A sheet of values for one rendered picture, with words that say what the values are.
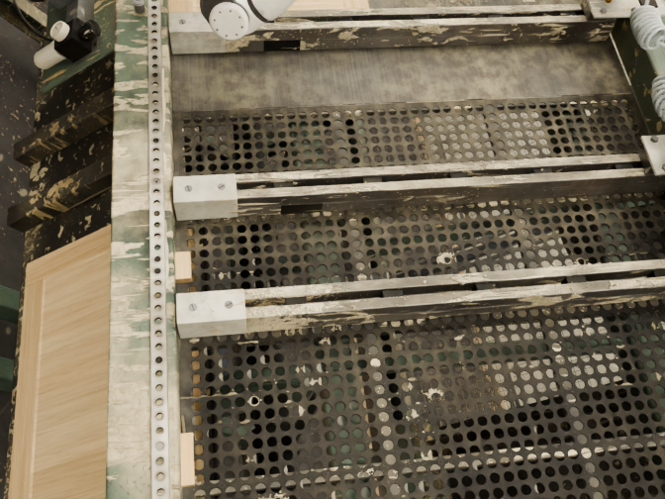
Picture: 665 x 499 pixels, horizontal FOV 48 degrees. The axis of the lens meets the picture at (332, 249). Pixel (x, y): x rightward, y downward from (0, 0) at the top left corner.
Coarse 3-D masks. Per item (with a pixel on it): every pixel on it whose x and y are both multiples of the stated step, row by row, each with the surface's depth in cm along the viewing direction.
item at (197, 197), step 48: (192, 192) 147; (240, 192) 148; (288, 192) 149; (336, 192) 150; (384, 192) 152; (432, 192) 155; (480, 192) 157; (528, 192) 159; (576, 192) 162; (624, 192) 164
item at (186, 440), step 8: (184, 440) 130; (192, 440) 130; (184, 448) 129; (192, 448) 129; (184, 456) 129; (192, 456) 129; (184, 464) 128; (192, 464) 128; (184, 472) 127; (192, 472) 127; (184, 480) 127; (192, 480) 127
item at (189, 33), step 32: (608, 0) 178; (192, 32) 168; (256, 32) 170; (288, 32) 171; (320, 32) 172; (352, 32) 174; (384, 32) 175; (416, 32) 176; (448, 32) 178; (480, 32) 179; (512, 32) 180; (544, 32) 182; (576, 32) 183; (608, 32) 184
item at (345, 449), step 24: (576, 120) 179; (576, 216) 173; (600, 216) 166; (600, 240) 163; (336, 264) 154; (576, 336) 154; (360, 360) 147; (384, 360) 147; (648, 360) 150; (336, 408) 140; (360, 432) 138; (648, 432) 148; (360, 480) 134
